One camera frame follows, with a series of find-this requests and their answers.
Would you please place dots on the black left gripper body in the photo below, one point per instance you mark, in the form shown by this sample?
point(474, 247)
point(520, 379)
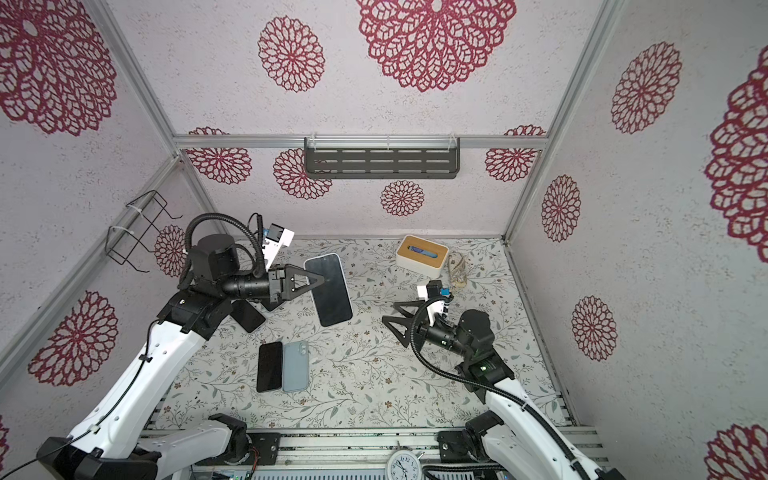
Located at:
point(277, 284)

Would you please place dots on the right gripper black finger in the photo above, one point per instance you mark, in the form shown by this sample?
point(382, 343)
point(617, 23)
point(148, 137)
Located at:
point(401, 328)
point(408, 309)

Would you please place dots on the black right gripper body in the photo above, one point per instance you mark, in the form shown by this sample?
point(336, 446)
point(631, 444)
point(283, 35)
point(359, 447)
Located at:
point(425, 333)

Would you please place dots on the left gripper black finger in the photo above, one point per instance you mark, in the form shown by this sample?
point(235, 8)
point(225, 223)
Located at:
point(292, 290)
point(293, 272)

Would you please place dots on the large phone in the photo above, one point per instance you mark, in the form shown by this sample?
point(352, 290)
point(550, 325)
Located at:
point(331, 299)

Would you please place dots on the light blue phone case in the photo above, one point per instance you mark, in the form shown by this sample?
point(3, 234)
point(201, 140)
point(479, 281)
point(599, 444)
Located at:
point(296, 372)

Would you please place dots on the black bare phone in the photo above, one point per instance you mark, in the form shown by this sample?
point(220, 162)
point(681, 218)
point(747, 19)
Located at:
point(270, 367)

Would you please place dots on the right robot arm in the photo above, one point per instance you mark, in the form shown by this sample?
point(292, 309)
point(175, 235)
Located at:
point(513, 435)

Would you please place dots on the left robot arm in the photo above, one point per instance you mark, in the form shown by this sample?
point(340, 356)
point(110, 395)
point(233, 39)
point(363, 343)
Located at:
point(228, 268)

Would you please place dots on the small black phone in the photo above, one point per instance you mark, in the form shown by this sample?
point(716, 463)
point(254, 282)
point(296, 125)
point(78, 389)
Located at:
point(272, 303)
point(246, 315)

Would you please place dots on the white tissue box wooden lid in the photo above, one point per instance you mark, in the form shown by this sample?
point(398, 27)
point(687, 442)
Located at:
point(421, 256)

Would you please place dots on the white analog clock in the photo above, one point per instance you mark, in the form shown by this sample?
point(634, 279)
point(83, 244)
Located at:
point(404, 465)

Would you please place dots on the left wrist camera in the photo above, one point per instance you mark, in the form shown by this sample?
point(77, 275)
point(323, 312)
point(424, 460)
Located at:
point(275, 238)

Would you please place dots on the grey wall shelf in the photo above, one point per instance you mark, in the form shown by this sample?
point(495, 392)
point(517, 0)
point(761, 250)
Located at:
point(382, 160)

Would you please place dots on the black wire wall rack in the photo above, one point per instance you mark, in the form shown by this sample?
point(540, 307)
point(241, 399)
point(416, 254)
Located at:
point(143, 215)

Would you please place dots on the metal base rail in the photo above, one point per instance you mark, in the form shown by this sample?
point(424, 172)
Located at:
point(348, 448)

